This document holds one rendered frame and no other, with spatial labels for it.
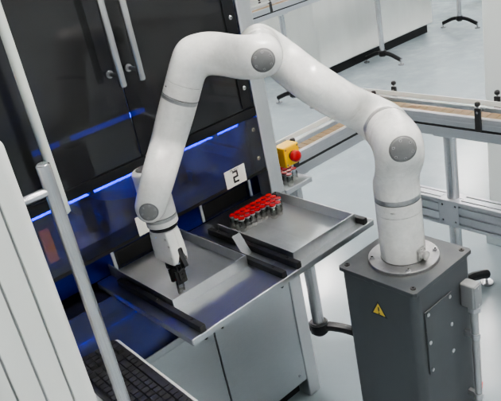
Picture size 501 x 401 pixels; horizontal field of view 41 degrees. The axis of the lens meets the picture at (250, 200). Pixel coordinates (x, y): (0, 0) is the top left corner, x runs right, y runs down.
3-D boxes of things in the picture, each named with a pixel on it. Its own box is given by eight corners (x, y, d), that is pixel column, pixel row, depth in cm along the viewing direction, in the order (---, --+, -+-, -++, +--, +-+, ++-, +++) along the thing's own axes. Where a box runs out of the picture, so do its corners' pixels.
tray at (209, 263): (110, 274, 199) (107, 264, 197) (179, 236, 213) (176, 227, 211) (175, 311, 174) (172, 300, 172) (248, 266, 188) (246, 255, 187)
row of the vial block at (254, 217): (238, 231, 208) (236, 218, 206) (280, 208, 218) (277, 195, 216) (243, 233, 206) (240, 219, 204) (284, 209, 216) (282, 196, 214)
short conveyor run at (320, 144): (269, 196, 237) (261, 155, 231) (241, 188, 249) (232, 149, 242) (387, 129, 275) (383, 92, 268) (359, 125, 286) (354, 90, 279)
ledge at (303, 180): (260, 188, 240) (259, 183, 240) (285, 174, 247) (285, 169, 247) (287, 195, 230) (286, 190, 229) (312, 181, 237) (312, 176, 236)
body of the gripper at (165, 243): (140, 223, 174) (151, 260, 179) (161, 231, 167) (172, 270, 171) (163, 212, 178) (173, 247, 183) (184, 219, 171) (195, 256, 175)
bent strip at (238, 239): (235, 254, 196) (231, 236, 193) (242, 249, 197) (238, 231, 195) (267, 266, 186) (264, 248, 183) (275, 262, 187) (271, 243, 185)
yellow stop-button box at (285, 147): (272, 165, 232) (269, 145, 229) (286, 157, 236) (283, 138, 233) (287, 169, 226) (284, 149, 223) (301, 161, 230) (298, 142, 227)
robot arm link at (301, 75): (399, 171, 164) (385, 148, 179) (430, 131, 160) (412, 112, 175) (228, 64, 151) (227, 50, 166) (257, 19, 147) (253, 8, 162)
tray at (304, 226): (219, 233, 209) (217, 223, 208) (278, 200, 223) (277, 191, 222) (294, 263, 184) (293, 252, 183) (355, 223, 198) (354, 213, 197)
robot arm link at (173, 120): (195, 114, 149) (163, 231, 161) (200, 96, 164) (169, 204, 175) (156, 103, 148) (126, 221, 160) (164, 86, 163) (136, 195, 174)
